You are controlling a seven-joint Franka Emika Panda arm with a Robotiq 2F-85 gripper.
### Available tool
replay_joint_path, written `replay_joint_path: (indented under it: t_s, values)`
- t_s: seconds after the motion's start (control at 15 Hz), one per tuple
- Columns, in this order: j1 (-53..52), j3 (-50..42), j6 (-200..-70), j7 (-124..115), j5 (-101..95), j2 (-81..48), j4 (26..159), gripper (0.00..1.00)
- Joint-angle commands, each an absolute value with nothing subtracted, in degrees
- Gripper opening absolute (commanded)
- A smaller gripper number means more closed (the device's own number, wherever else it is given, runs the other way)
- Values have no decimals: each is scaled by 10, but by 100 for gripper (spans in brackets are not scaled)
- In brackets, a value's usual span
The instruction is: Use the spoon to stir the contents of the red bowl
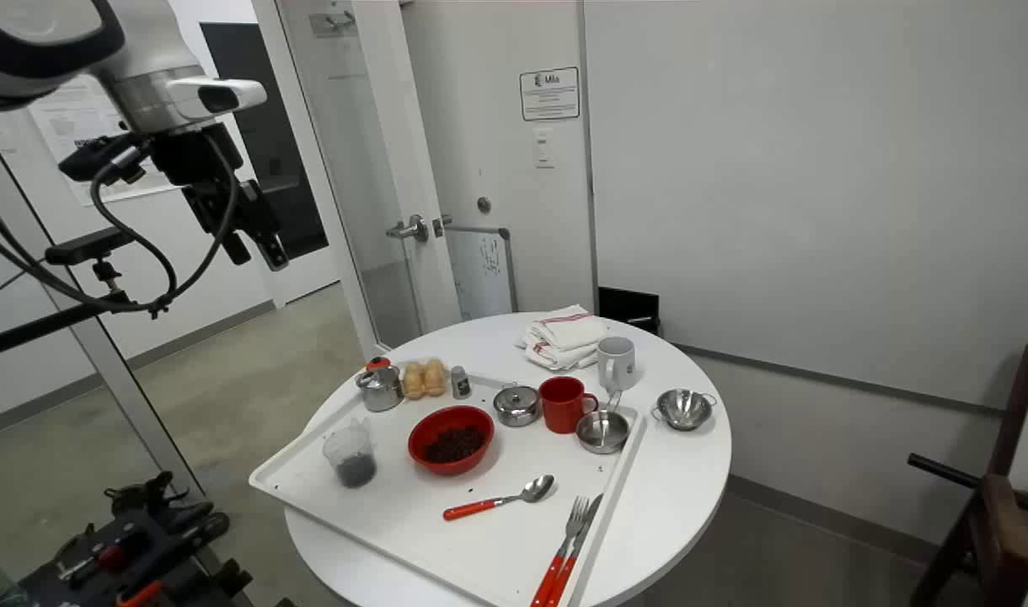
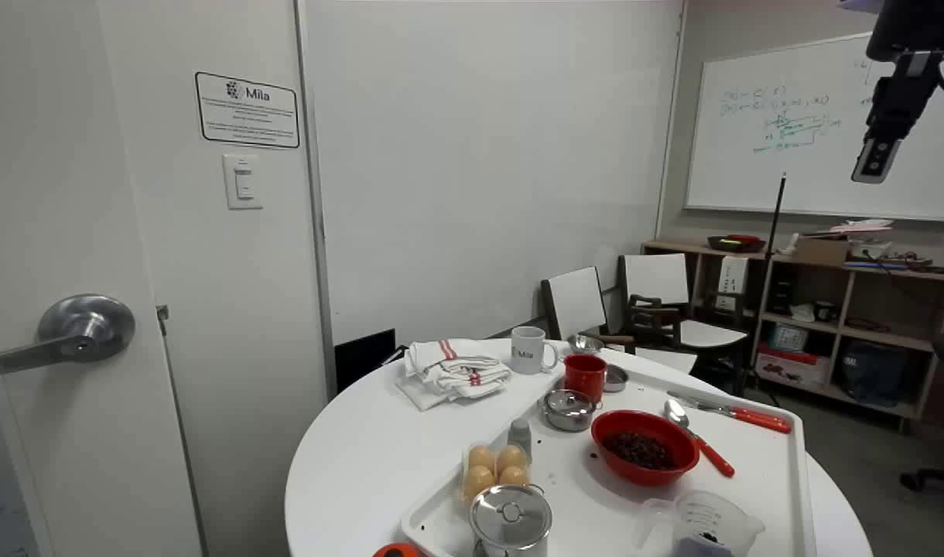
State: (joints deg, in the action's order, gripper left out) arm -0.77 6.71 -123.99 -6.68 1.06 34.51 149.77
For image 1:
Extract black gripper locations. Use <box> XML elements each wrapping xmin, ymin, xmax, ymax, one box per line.
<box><xmin>57</xmin><ymin>124</ymin><xmax>290</xmax><ymax>269</ymax></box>

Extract red plastic bowl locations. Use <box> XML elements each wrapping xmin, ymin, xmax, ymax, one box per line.
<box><xmin>409</xmin><ymin>405</ymin><xmax>494</xmax><ymax>475</ymax></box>

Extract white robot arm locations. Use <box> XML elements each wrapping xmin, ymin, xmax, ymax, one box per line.
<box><xmin>0</xmin><ymin>0</ymin><xmax>290</xmax><ymax>269</ymax></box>

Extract small steel bowl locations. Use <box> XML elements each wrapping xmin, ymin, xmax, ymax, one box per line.
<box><xmin>655</xmin><ymin>389</ymin><xmax>716</xmax><ymax>432</ymax></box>

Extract steel jar with lid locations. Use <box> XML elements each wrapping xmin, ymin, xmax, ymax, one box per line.
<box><xmin>356</xmin><ymin>358</ymin><xmax>402</xmax><ymax>412</ymax></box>

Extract tan bread rolls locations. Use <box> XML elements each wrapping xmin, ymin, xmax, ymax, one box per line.
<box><xmin>402</xmin><ymin>358</ymin><xmax>448</xmax><ymax>401</ymax></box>

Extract small grey shaker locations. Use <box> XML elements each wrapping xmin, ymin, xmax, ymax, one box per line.
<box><xmin>448</xmin><ymin>364</ymin><xmax>471</xmax><ymax>397</ymax></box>

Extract white plastic tray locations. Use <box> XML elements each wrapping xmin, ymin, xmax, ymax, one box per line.
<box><xmin>251</xmin><ymin>393</ymin><xmax>644</xmax><ymax>607</ymax></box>

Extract white red striped cloth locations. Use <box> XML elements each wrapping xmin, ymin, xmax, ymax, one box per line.
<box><xmin>518</xmin><ymin>305</ymin><xmax>607</xmax><ymax>371</ymax></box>

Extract black tool pile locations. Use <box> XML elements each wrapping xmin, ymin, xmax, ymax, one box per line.
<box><xmin>14</xmin><ymin>474</ymin><xmax>252</xmax><ymax>607</ymax></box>

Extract white door sign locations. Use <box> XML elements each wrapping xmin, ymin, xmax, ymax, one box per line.
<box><xmin>518</xmin><ymin>68</ymin><xmax>581</xmax><ymax>123</ymax></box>

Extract white round table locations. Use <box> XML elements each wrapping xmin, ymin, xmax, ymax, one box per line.
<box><xmin>283</xmin><ymin>320</ymin><xmax>734</xmax><ymax>607</ymax></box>

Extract red mug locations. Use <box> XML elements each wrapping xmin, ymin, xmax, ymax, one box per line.
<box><xmin>539</xmin><ymin>374</ymin><xmax>593</xmax><ymax>437</ymax></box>

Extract white grey mug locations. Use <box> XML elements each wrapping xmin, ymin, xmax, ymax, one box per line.
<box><xmin>598</xmin><ymin>337</ymin><xmax>637</xmax><ymax>394</ymax></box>

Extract steel dish under mug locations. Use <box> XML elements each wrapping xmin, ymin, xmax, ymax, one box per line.
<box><xmin>575</xmin><ymin>412</ymin><xmax>630</xmax><ymax>457</ymax></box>

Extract wooden chair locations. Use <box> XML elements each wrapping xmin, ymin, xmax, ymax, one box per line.
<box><xmin>906</xmin><ymin>349</ymin><xmax>1028</xmax><ymax>607</ymax></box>

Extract door lever handle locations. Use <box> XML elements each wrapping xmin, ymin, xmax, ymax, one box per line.
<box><xmin>384</xmin><ymin>217</ymin><xmax>433</xmax><ymax>243</ymax></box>

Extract black camera stand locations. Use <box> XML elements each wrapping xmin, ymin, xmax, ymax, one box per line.
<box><xmin>0</xmin><ymin>151</ymin><xmax>203</xmax><ymax>496</ymax></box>

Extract black box by wall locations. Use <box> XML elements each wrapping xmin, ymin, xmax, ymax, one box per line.
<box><xmin>598</xmin><ymin>287</ymin><xmax>662</xmax><ymax>333</ymax></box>

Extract red handled fork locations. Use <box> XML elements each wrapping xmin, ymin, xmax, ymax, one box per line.
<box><xmin>528</xmin><ymin>496</ymin><xmax>593</xmax><ymax>607</ymax></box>

